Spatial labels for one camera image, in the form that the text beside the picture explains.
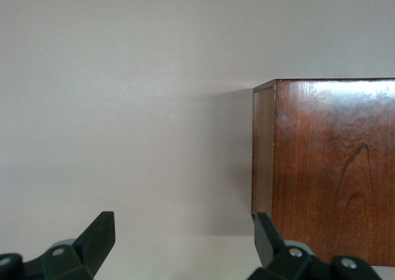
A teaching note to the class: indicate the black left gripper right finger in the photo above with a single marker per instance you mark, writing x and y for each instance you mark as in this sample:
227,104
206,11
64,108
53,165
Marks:
268,243

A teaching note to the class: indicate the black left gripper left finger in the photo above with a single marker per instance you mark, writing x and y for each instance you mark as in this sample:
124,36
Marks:
92,240

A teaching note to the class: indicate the dark red-brown wooden cabinet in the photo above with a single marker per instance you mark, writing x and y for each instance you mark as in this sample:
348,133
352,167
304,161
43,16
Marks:
324,169

